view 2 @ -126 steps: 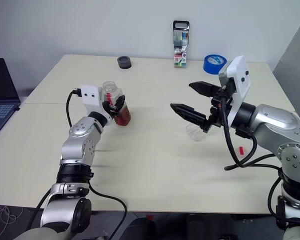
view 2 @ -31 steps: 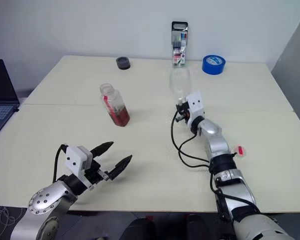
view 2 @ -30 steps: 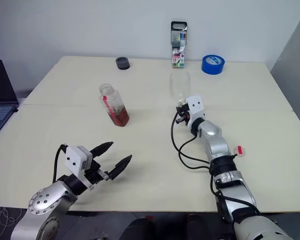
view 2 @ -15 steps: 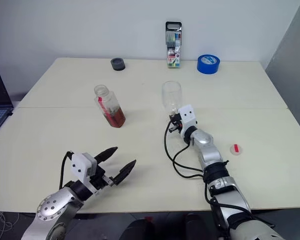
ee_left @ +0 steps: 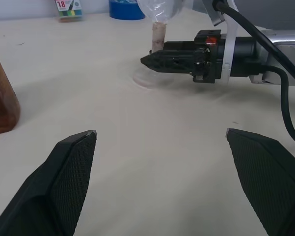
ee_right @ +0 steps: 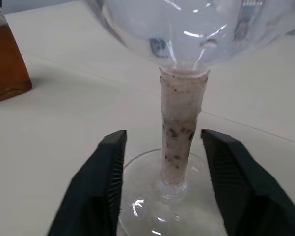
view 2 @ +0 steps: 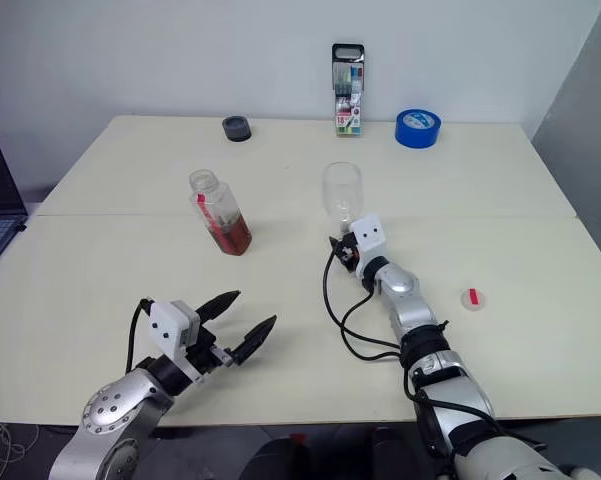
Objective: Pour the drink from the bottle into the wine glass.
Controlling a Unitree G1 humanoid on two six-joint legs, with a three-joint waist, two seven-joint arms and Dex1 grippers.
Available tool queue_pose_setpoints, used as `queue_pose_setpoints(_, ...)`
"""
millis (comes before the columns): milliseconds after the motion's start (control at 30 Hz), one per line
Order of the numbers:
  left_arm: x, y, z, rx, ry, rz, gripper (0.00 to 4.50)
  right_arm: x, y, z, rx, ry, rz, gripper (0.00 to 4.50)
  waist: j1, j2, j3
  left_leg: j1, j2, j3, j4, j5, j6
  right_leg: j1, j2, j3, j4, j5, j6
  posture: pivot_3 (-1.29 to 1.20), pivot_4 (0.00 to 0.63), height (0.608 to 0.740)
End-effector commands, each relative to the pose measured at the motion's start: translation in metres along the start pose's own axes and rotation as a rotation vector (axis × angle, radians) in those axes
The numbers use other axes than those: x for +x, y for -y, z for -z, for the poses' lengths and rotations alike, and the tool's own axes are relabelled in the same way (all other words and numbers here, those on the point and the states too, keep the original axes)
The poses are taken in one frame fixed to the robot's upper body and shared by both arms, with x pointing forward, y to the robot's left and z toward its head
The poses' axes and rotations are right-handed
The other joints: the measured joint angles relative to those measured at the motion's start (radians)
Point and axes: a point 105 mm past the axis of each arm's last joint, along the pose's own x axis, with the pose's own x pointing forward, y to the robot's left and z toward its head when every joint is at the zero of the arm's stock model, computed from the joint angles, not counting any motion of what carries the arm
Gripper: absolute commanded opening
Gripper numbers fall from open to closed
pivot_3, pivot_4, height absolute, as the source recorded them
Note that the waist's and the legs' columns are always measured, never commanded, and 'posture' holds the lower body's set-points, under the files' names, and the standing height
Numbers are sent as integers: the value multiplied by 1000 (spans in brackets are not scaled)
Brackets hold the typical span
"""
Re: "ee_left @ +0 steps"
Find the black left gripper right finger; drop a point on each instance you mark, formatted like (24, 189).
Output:
(270, 182)

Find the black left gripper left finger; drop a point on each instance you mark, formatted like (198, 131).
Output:
(51, 186)

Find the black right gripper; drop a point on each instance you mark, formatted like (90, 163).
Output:
(211, 64)

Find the clear plastic wine glass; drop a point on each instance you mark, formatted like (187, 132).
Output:
(158, 32)

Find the plastic bottle with red contents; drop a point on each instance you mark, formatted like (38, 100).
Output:
(1, 98)

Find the blue tape roll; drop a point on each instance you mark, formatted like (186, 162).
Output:
(124, 11)

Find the marker pen pack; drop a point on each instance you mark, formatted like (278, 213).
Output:
(68, 9)

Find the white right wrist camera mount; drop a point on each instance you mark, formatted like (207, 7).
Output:
(229, 49)

